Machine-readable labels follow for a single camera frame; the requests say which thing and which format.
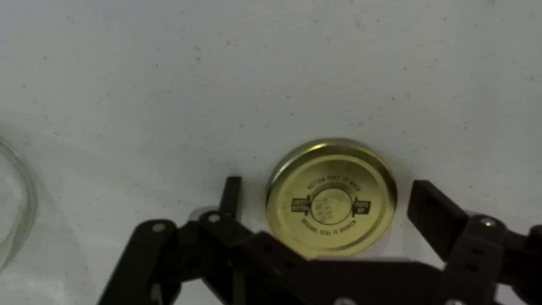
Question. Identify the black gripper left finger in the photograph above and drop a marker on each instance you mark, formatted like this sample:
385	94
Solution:
229	205

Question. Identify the gold metal jar lid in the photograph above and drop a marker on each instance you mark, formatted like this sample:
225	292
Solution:
330	197

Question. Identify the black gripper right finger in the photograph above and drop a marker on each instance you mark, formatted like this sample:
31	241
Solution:
456	236

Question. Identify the clear glass jar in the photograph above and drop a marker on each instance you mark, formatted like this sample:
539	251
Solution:
17	204

